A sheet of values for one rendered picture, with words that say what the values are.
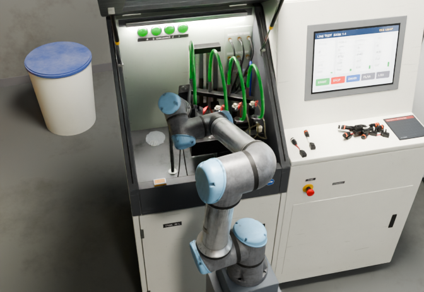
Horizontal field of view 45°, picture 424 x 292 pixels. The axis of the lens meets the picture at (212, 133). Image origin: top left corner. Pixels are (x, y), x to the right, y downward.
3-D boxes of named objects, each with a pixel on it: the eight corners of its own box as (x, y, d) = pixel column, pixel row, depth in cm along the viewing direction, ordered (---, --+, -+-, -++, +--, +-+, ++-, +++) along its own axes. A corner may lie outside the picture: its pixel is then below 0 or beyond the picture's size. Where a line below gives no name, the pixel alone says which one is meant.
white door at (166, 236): (149, 306, 264) (138, 217, 220) (148, 302, 266) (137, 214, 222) (269, 283, 275) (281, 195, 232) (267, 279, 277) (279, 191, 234)
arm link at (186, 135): (208, 138, 173) (198, 108, 175) (176, 146, 170) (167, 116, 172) (203, 144, 180) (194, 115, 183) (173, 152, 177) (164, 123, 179)
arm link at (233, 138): (293, 149, 140) (223, 101, 182) (257, 159, 136) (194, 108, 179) (294, 186, 144) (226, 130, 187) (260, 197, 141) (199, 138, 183)
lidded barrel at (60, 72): (94, 97, 423) (83, 36, 387) (107, 130, 390) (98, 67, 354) (36, 110, 409) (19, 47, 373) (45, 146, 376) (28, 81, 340)
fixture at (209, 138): (191, 167, 239) (191, 142, 229) (187, 153, 246) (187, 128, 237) (261, 157, 245) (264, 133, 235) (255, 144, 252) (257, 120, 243)
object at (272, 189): (141, 215, 221) (139, 189, 211) (141, 208, 224) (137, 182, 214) (278, 193, 232) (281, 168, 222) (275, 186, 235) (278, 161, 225)
